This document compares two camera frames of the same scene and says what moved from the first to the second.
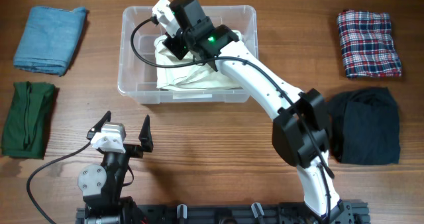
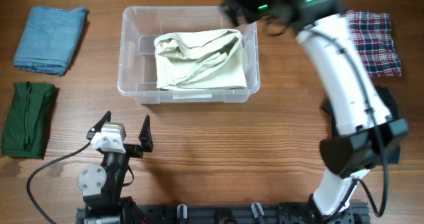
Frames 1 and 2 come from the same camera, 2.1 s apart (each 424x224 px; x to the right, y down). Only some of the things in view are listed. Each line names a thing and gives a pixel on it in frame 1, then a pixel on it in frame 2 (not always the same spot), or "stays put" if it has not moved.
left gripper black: [137, 150] stays put
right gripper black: [179, 52] → [248, 0]
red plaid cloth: [367, 46] stays put
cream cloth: [203, 77] stays put
